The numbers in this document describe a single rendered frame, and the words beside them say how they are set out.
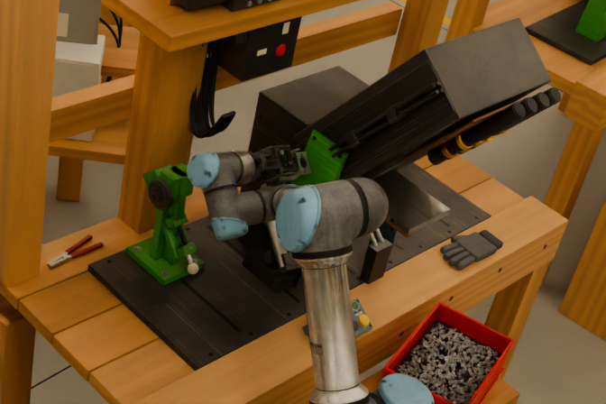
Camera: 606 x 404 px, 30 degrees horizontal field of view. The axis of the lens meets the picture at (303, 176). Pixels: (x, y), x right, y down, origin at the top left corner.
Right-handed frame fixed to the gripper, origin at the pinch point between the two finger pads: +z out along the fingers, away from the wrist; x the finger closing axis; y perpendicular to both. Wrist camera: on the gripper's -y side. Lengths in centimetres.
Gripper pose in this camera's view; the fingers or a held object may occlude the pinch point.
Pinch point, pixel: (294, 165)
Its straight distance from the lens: 273.2
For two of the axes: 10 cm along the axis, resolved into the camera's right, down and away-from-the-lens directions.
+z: 6.4, -0.5, 7.7
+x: -2.2, -9.7, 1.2
